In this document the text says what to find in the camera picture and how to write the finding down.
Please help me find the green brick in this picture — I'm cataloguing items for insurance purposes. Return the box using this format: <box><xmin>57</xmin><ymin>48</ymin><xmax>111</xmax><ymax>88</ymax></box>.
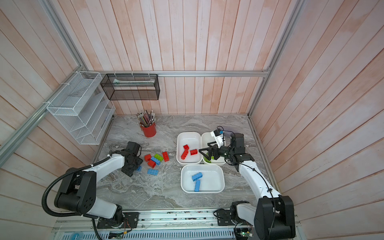
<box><xmin>203</xmin><ymin>154</ymin><xmax>215</xmax><ymax>164</ymax></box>
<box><xmin>154</xmin><ymin>154</ymin><xmax>164</xmax><ymax>162</ymax></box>

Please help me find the blue brick top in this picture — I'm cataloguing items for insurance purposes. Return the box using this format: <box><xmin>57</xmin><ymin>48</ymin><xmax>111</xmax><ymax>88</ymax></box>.
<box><xmin>192</xmin><ymin>173</ymin><xmax>203</xmax><ymax>182</ymax></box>

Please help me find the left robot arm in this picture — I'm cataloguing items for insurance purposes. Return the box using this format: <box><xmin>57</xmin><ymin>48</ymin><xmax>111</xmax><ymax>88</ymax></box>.
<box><xmin>54</xmin><ymin>142</ymin><xmax>143</xmax><ymax>228</ymax></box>

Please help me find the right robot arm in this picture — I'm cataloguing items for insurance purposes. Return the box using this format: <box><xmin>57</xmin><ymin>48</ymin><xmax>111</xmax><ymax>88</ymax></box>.
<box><xmin>199</xmin><ymin>129</ymin><xmax>296</xmax><ymax>240</ymax></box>

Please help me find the white bin rear right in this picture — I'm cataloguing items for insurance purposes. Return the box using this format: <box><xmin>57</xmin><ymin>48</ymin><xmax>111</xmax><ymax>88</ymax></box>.
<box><xmin>201</xmin><ymin>132</ymin><xmax>226</xmax><ymax>166</ymax></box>

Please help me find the white bin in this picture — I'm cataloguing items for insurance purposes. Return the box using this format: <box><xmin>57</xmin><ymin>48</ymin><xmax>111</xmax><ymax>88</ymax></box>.
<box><xmin>201</xmin><ymin>132</ymin><xmax>226</xmax><ymax>166</ymax></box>
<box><xmin>181</xmin><ymin>165</ymin><xmax>225</xmax><ymax>194</ymax></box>
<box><xmin>176</xmin><ymin>132</ymin><xmax>202</xmax><ymax>166</ymax></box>

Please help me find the white bin rear left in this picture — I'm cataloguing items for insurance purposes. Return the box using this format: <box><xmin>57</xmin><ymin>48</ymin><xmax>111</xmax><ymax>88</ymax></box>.
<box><xmin>176</xmin><ymin>132</ymin><xmax>202</xmax><ymax>166</ymax></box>

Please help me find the red brick low centre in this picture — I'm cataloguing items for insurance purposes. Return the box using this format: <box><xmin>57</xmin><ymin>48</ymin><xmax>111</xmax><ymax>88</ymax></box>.
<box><xmin>148</xmin><ymin>160</ymin><xmax>156</xmax><ymax>169</ymax></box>

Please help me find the blue brick centre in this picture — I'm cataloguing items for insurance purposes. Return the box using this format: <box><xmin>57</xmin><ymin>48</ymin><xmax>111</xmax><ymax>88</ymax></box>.
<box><xmin>151</xmin><ymin>157</ymin><xmax>161</xmax><ymax>165</ymax></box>

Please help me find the white bin front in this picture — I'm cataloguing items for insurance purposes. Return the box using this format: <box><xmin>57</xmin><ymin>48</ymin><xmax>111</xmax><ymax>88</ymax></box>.
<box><xmin>181</xmin><ymin>165</ymin><xmax>225</xmax><ymax>194</ymax></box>

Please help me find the red pencil cup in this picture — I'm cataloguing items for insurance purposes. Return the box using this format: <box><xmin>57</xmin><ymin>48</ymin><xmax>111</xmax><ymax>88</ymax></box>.
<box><xmin>140</xmin><ymin>123</ymin><xmax>157</xmax><ymax>138</ymax></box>

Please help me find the bundle of pencils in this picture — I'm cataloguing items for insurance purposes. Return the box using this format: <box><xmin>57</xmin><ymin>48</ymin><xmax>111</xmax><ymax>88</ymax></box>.
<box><xmin>136</xmin><ymin>110</ymin><xmax>156</xmax><ymax>128</ymax></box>

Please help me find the black mesh basket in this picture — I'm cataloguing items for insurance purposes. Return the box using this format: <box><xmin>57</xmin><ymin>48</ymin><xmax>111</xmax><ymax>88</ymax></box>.
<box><xmin>101</xmin><ymin>73</ymin><xmax>161</xmax><ymax>101</ymax></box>

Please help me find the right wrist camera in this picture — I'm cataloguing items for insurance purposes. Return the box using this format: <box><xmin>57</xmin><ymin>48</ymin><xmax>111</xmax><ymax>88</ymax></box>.
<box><xmin>211</xmin><ymin>129</ymin><xmax>225</xmax><ymax>148</ymax></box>

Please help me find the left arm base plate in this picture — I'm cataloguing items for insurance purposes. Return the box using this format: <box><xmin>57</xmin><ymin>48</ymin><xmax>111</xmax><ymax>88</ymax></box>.
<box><xmin>97</xmin><ymin>212</ymin><xmax>140</xmax><ymax>229</ymax></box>

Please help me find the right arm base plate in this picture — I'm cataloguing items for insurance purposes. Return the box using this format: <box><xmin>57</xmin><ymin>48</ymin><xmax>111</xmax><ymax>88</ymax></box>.
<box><xmin>214</xmin><ymin>209</ymin><xmax>240</xmax><ymax>226</ymax></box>

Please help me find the white wire mesh shelf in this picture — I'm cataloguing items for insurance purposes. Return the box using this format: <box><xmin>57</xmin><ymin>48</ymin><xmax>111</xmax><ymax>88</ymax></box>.
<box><xmin>47</xmin><ymin>72</ymin><xmax>116</xmax><ymax>145</ymax></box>

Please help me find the aluminium front rail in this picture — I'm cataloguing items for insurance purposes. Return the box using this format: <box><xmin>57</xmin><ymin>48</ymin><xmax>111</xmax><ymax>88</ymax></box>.
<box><xmin>50</xmin><ymin>208</ymin><xmax>258</xmax><ymax>240</ymax></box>

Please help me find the black corrugated cable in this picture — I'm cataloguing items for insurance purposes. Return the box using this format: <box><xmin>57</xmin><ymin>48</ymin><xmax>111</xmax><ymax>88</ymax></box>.
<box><xmin>41</xmin><ymin>155</ymin><xmax>112</xmax><ymax>240</ymax></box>

